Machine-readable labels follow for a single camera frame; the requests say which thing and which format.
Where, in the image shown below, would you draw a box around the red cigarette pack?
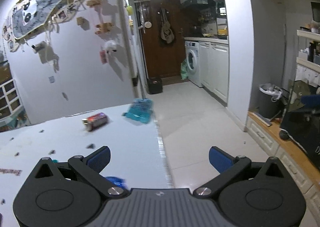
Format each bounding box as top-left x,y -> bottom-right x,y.
82,113 -> 109,131

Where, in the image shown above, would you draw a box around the teal fish snack bag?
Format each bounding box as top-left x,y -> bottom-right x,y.
122,98 -> 153,124

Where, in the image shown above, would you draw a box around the black trash can white liner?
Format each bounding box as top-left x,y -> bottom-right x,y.
258,83 -> 283,118

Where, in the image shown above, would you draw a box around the black nice day cloth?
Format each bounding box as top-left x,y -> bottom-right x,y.
278,80 -> 320,170

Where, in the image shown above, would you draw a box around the blue white snack bag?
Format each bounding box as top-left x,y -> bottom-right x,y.
105,177 -> 127,189

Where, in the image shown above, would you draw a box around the low white wood-top cabinet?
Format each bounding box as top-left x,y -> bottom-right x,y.
246,112 -> 319,225

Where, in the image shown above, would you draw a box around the black box by door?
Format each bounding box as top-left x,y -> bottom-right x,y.
147,77 -> 163,95

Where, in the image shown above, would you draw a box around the green bag by washer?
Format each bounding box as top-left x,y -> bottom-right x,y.
180,59 -> 188,81

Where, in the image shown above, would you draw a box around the white kitchen cabinets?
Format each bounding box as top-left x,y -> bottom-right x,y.
200,42 -> 229,103

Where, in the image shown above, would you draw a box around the white drawer organizer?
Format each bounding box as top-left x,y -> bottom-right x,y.
1,79 -> 23,120

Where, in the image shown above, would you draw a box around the pink hanging tag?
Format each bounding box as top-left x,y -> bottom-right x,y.
99,50 -> 108,64

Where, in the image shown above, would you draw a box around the white fluffy sheep ornament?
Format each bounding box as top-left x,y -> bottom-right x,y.
104,40 -> 117,54

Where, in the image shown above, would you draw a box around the white washing machine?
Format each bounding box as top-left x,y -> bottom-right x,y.
184,41 -> 202,88

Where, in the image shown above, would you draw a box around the dark wooden door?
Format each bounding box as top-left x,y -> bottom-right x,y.
140,0 -> 185,78

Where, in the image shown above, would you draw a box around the white refrigerator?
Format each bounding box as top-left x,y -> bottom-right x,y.
118,0 -> 139,87

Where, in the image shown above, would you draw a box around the hanging bag on door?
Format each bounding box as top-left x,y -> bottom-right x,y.
160,8 -> 175,44

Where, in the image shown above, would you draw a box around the wall shelf with items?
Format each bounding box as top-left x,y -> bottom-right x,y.
297,2 -> 319,73

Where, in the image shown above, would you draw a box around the panda wall hanging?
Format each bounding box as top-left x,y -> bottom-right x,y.
2,0 -> 84,52

